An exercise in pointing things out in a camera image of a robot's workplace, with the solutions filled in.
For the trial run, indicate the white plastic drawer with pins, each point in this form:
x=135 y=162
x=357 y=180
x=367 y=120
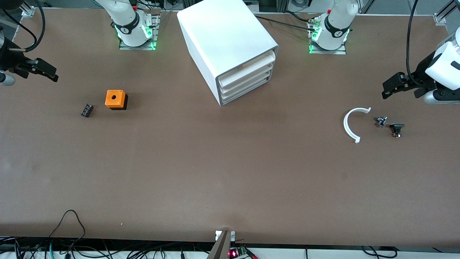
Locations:
x=248 y=68
x=248 y=93
x=248 y=80
x=248 y=87

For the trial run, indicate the small black switch part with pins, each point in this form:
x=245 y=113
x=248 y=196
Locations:
x=396 y=128

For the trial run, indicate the small grey metal part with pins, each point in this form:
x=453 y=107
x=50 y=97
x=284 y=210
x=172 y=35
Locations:
x=381 y=121

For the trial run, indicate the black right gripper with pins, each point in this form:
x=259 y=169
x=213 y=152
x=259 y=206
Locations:
x=8 y=57

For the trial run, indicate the orange box with hole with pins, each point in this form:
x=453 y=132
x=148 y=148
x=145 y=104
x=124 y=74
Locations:
x=115 y=98

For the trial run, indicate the white drawer cabinet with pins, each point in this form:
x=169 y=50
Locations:
x=222 y=36

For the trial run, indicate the small black terminal block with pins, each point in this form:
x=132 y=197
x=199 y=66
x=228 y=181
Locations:
x=86 y=110

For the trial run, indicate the white curved plastic arc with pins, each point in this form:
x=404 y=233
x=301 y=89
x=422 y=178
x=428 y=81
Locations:
x=345 y=126

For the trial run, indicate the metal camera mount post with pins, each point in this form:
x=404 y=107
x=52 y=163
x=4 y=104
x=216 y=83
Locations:
x=221 y=248

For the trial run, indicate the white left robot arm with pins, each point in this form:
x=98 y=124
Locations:
x=336 y=21

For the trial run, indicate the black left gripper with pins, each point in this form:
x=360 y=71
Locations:
x=423 y=71

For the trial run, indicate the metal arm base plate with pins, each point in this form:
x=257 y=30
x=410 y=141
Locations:
x=155 y=28
x=327 y=52

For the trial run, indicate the circuit board with red light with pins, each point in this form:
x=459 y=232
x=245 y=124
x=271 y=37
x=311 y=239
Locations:
x=233 y=253

